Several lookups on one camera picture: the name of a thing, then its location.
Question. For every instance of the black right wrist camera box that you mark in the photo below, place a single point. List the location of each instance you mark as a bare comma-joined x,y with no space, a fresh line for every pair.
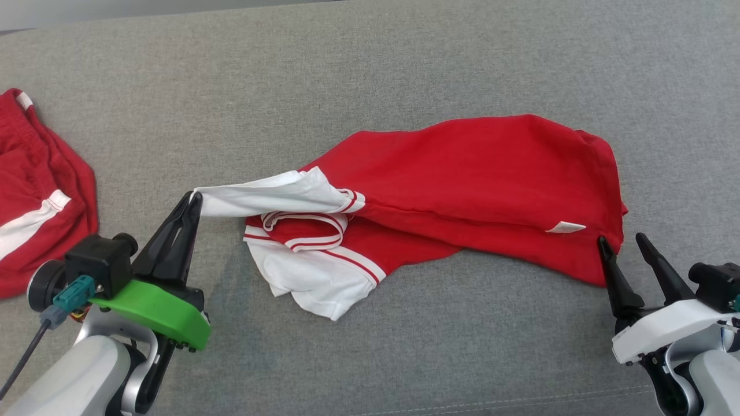
717,283

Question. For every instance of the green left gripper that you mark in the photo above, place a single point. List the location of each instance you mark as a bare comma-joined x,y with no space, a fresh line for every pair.
162,312

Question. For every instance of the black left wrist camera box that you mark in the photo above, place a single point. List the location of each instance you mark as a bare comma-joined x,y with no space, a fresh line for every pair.
98,263

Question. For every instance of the teal left camera connector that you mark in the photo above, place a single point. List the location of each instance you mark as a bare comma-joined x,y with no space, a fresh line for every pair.
72,294

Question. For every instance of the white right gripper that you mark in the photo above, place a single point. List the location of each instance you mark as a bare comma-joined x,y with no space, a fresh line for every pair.
665,329

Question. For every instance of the red shorts with white stripe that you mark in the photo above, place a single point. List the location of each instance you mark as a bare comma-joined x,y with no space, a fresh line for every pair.
34,190

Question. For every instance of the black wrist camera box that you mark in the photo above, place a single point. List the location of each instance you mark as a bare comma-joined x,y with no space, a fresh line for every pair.
98,263
717,283

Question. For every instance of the red white basketball jersey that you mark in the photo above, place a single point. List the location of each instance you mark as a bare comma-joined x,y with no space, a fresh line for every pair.
474,179

